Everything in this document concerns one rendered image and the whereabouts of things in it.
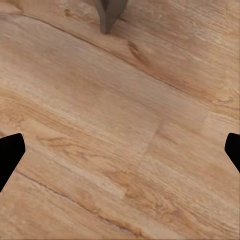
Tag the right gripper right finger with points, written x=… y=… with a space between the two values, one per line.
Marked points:
x=232 y=148

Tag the coffee table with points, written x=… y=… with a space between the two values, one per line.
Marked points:
x=109 y=11

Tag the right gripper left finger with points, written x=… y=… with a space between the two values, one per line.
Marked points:
x=12 y=149

